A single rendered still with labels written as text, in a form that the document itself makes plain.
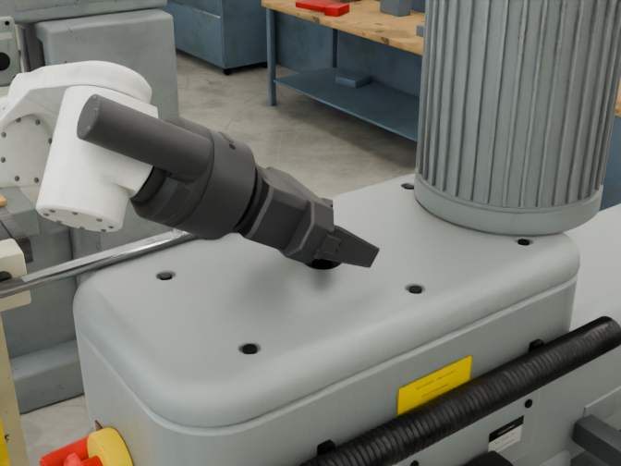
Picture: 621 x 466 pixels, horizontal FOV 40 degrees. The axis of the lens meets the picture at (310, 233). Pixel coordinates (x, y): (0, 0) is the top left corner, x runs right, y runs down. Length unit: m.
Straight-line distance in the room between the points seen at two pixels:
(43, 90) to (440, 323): 0.38
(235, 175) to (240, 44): 7.58
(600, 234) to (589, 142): 0.36
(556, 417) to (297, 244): 0.43
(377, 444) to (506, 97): 0.34
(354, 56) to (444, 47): 6.78
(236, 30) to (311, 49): 0.73
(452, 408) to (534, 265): 0.16
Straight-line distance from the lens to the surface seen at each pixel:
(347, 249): 0.75
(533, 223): 0.87
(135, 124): 0.62
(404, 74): 7.15
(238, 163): 0.70
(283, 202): 0.71
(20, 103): 0.72
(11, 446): 2.97
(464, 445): 0.89
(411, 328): 0.73
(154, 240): 0.84
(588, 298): 1.05
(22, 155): 0.74
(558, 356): 0.86
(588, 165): 0.88
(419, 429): 0.75
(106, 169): 0.65
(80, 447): 0.90
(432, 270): 0.80
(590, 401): 1.07
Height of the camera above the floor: 2.27
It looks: 26 degrees down
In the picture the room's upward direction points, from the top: straight up
